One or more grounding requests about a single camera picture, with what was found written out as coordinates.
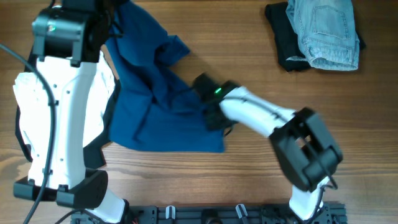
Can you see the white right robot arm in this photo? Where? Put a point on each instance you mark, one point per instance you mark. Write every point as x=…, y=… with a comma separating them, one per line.
x=308, y=154

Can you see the folded black garment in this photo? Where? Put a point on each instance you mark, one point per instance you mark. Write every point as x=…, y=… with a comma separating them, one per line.
x=286, y=40

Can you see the black garment under white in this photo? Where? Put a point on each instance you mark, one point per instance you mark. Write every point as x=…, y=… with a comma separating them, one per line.
x=102, y=98

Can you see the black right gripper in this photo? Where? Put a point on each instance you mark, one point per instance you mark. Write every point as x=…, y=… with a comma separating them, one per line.
x=216, y=125

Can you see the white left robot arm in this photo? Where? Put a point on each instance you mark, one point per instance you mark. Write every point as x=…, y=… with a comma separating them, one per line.
x=67, y=43

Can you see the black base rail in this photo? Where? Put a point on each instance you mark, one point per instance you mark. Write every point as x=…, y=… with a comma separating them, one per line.
x=330, y=213

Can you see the light blue denim jeans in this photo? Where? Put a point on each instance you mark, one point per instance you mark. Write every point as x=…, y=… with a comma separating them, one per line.
x=326, y=33

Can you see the blue t-shirt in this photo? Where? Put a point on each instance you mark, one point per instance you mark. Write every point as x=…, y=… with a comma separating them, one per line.
x=155, y=109

